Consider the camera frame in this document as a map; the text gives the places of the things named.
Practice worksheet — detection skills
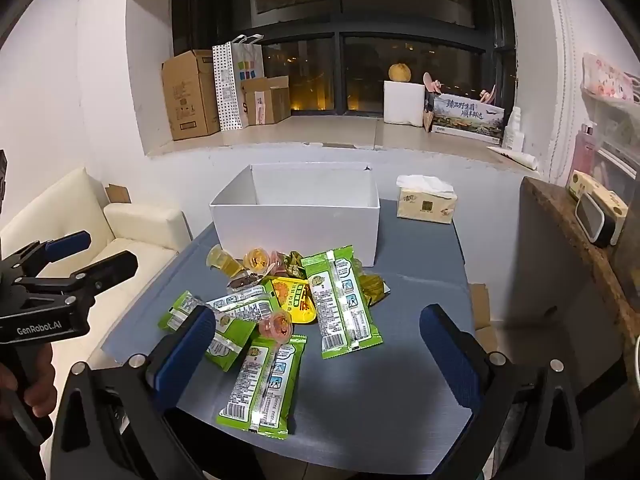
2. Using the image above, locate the dotted white paper bag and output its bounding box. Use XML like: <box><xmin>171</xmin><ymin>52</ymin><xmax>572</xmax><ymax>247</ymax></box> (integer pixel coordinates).
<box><xmin>212</xmin><ymin>34</ymin><xmax>264</xmax><ymax>131</ymax></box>

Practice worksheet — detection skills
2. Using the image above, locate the dark side table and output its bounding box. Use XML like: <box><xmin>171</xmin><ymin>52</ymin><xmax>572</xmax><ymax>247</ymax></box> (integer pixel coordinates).
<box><xmin>509</xmin><ymin>177</ymin><xmax>639</xmax><ymax>387</ymax></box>

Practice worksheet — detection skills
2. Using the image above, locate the olive green pickle packet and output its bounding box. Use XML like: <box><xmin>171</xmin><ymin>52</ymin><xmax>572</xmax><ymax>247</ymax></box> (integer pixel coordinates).
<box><xmin>358</xmin><ymin>273</ymin><xmax>390</xmax><ymax>307</ymax></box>

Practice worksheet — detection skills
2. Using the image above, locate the person's left hand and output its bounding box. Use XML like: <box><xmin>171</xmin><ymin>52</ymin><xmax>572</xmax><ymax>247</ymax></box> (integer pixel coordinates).
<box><xmin>0</xmin><ymin>344</ymin><xmax>58</xmax><ymax>419</ymax></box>

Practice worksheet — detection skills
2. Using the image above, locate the small open cardboard box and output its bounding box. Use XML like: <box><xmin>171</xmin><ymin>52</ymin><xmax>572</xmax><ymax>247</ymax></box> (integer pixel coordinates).
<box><xmin>241</xmin><ymin>76</ymin><xmax>291</xmax><ymax>126</ymax></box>

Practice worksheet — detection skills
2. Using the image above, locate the yellow snack tray packet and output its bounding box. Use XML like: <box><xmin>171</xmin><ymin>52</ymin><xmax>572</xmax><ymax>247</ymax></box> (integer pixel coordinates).
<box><xmin>268</xmin><ymin>276</ymin><xmax>317</xmax><ymax>324</ymax></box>

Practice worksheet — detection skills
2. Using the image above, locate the pink jelly cup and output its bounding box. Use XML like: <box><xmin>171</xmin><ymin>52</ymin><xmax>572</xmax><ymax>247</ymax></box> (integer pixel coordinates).
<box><xmin>258</xmin><ymin>310</ymin><xmax>293</xmax><ymax>344</ymax></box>

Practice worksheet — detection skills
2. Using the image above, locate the blue grey table mat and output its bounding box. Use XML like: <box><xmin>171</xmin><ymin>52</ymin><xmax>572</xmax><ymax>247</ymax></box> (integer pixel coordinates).
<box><xmin>102</xmin><ymin>200</ymin><xmax>474</xmax><ymax>474</ymax></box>

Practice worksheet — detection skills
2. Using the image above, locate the green snack packet front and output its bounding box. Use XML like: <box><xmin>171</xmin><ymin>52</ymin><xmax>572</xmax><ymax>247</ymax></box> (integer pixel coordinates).
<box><xmin>216</xmin><ymin>334</ymin><xmax>307</xmax><ymax>440</ymax></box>

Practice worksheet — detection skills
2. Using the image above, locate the printed landscape gift box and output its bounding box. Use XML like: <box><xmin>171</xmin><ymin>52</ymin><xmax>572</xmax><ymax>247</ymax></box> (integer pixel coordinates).
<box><xmin>432</xmin><ymin>93</ymin><xmax>504</xmax><ymax>145</ymax></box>

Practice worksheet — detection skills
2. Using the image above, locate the clear plastic drawer organizer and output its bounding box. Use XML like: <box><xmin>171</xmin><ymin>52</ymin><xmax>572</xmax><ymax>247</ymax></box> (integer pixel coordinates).
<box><xmin>570</xmin><ymin>53</ymin><xmax>639</xmax><ymax>204</ymax></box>

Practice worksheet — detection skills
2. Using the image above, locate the white open storage box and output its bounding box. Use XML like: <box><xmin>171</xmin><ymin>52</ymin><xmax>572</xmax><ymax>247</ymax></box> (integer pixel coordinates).
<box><xmin>209</xmin><ymin>162</ymin><xmax>381</xmax><ymax>266</ymax></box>

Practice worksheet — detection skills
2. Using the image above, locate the cream sofa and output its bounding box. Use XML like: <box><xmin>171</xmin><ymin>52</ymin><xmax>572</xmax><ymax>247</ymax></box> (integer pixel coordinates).
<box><xmin>0</xmin><ymin>167</ymin><xmax>194</xmax><ymax>361</ymax></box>

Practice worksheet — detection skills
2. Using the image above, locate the tall brown cardboard box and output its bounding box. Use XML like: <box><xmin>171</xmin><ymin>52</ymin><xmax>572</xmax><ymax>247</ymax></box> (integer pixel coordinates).
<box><xmin>162</xmin><ymin>50</ymin><xmax>220</xmax><ymax>141</ymax></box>

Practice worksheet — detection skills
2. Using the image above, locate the white foam box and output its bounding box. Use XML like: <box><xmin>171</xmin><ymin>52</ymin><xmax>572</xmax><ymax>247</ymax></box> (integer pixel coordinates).
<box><xmin>383</xmin><ymin>80</ymin><xmax>425</xmax><ymax>128</ymax></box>

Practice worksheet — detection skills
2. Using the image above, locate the orange-lid jelly cup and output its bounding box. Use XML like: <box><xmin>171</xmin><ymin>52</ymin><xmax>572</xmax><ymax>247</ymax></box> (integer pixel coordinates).
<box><xmin>243</xmin><ymin>247</ymin><xmax>271</xmax><ymax>274</ymax></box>

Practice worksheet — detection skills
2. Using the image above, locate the white bottle on sill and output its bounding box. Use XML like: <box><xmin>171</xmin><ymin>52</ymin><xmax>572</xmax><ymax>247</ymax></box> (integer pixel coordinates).
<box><xmin>502</xmin><ymin>106</ymin><xmax>525</xmax><ymax>153</ymax></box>

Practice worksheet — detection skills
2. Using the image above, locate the orange pomelo fruit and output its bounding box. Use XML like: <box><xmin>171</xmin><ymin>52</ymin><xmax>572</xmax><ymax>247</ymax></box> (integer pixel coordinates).
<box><xmin>388</xmin><ymin>63</ymin><xmax>411</xmax><ymax>82</ymax></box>

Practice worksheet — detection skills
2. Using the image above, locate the tissue pack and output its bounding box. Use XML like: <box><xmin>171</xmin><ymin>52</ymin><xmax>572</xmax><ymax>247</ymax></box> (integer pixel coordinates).
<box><xmin>396</xmin><ymin>174</ymin><xmax>458</xmax><ymax>224</ymax></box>

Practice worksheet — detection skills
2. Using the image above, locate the yellow jelly cup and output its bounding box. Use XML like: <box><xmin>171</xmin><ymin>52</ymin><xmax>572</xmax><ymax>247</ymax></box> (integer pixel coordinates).
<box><xmin>206</xmin><ymin>244</ymin><xmax>246</xmax><ymax>278</ymax></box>

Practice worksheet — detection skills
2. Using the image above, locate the green snack packet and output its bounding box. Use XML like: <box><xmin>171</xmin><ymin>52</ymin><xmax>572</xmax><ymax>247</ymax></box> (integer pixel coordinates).
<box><xmin>302</xmin><ymin>245</ymin><xmax>383</xmax><ymax>360</ymax></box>
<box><xmin>158</xmin><ymin>283</ymin><xmax>280</xmax><ymax>372</ymax></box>
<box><xmin>216</xmin><ymin>334</ymin><xmax>307</xmax><ymax>440</ymax></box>

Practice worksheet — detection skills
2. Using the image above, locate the small digital clock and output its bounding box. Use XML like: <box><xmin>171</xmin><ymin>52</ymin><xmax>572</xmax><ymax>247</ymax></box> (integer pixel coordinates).
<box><xmin>574</xmin><ymin>193</ymin><xmax>615</xmax><ymax>248</ymax></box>

